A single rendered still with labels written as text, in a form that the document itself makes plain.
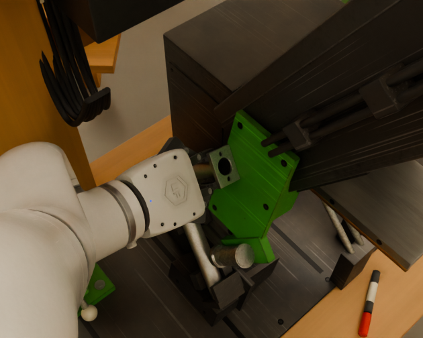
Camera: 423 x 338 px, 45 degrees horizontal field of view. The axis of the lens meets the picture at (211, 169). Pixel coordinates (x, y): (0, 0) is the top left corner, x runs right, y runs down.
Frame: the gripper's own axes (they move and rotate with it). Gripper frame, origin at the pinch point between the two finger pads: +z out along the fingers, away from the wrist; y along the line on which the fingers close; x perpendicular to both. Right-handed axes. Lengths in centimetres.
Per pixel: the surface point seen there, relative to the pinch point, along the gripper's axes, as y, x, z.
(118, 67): 34, 166, 101
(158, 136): 4.1, 40.4, 21.3
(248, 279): -21.8, 6.6, 5.8
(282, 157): -0.1, -12.5, 1.8
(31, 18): 28.1, 10.4, -13.9
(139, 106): 12, 147, 92
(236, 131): 4.5, -5.2, 2.2
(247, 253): -14.4, -0.3, 1.4
